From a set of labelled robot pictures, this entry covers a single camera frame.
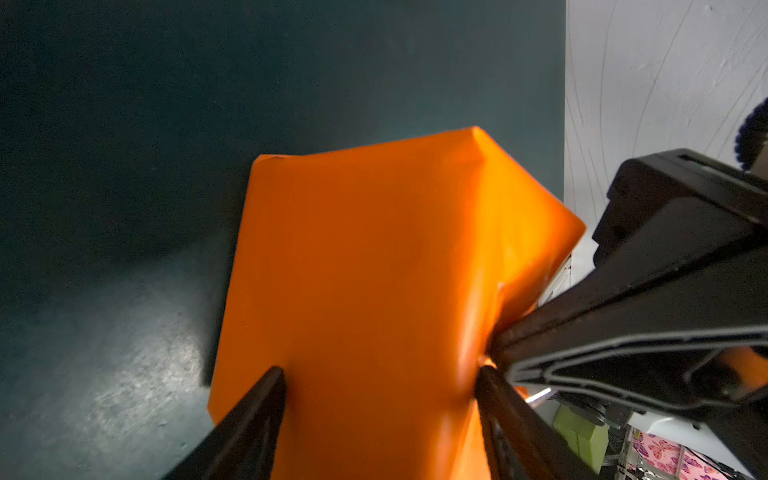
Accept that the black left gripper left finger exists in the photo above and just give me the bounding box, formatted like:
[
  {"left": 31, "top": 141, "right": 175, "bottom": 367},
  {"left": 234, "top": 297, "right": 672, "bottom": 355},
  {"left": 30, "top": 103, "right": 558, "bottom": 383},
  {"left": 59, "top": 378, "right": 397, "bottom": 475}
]
[{"left": 164, "top": 366, "right": 286, "bottom": 480}]

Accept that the orange wrapping paper sheet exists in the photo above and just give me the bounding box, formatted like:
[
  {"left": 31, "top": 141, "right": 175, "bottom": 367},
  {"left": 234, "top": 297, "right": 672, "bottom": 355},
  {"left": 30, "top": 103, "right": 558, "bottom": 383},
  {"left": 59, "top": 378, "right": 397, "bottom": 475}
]
[{"left": 208, "top": 127, "right": 585, "bottom": 479}]

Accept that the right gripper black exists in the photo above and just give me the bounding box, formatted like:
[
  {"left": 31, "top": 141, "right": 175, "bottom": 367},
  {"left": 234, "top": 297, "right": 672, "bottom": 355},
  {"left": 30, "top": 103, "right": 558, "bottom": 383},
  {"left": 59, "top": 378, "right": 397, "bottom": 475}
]
[{"left": 489, "top": 149, "right": 767, "bottom": 370}]

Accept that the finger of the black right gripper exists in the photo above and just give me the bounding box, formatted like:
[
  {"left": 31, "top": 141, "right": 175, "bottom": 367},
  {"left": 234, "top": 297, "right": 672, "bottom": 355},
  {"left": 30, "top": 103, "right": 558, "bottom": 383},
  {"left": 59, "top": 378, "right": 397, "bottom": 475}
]
[{"left": 504, "top": 331, "right": 767, "bottom": 420}]

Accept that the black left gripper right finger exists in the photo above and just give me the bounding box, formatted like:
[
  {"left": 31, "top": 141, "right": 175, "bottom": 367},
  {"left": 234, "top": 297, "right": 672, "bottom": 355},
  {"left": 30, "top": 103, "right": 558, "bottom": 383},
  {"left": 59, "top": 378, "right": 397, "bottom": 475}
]
[{"left": 475, "top": 365, "right": 597, "bottom": 480}]

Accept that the green table mat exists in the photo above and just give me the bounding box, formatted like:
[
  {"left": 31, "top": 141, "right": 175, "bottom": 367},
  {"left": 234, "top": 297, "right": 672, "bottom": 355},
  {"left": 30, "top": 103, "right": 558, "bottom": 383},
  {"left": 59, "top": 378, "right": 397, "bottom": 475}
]
[{"left": 1, "top": 1, "right": 567, "bottom": 479}]

